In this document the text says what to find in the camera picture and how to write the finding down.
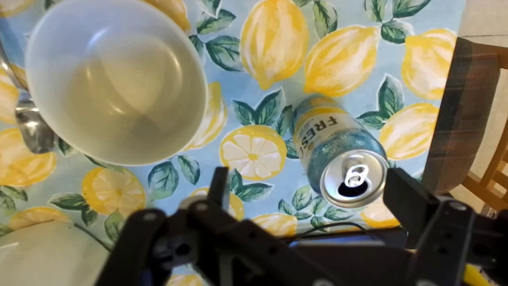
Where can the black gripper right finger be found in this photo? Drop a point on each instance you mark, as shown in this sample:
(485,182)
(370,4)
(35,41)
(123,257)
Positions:
(410,200)

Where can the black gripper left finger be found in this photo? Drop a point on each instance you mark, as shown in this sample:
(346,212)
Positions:
(219,192)

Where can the blue yellow soda can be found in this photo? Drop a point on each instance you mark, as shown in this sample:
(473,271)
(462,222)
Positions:
(327,144)

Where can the dark brown wooden chair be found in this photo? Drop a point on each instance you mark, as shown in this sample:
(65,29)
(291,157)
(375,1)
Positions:
(461,106)

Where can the lemon print tablecloth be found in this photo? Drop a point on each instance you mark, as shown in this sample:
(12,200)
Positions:
(232,74)

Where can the white ceramic bowl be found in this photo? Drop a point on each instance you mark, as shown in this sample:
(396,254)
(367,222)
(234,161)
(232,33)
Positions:
(116,80)

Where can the white compost bin green liner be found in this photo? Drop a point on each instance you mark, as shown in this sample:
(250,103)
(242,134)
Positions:
(42,260)

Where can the silver metal spoon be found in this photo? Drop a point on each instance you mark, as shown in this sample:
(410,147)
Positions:
(32,128)

